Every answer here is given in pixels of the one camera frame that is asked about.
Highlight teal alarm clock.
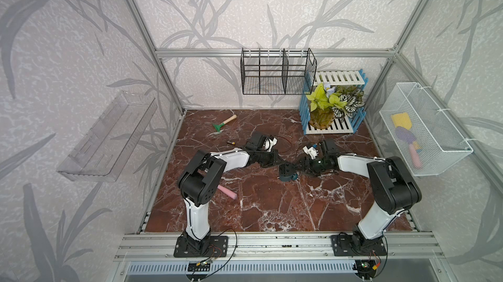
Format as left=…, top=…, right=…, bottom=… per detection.
left=278, top=163, right=299, bottom=182

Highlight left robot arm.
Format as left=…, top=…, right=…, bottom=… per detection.
left=177, top=133, right=282, bottom=253

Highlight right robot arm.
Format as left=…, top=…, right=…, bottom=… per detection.
left=296, top=139, right=422, bottom=255

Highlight glass vase with plants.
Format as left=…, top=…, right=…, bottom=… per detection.
left=305, top=83, right=365, bottom=129

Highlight purple pink toy shovel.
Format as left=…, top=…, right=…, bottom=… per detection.
left=395, top=126, right=423, bottom=169

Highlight blue white slatted wooden shelf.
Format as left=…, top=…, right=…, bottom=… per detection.
left=299, top=69, right=368, bottom=135

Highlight yellow toy spade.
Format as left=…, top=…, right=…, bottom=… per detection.
left=391, top=112, right=412, bottom=130

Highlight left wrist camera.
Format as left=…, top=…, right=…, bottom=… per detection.
left=263, top=137, right=278, bottom=152

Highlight green wooden-handled garden tool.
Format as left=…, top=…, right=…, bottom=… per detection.
left=213, top=114, right=237, bottom=132

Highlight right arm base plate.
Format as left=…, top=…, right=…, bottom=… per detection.
left=330, top=232, right=387, bottom=257

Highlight black wire wall basket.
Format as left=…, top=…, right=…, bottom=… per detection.
left=240, top=49, right=318, bottom=95

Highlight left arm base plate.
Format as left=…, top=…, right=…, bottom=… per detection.
left=174, top=236, right=229, bottom=258

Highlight white wire mesh basket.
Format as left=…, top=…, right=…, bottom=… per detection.
left=379, top=82, right=474, bottom=177

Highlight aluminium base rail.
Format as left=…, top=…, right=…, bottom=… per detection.
left=113, top=232, right=445, bottom=262

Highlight clear plastic wall shelf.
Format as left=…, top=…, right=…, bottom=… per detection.
left=56, top=91, right=158, bottom=182

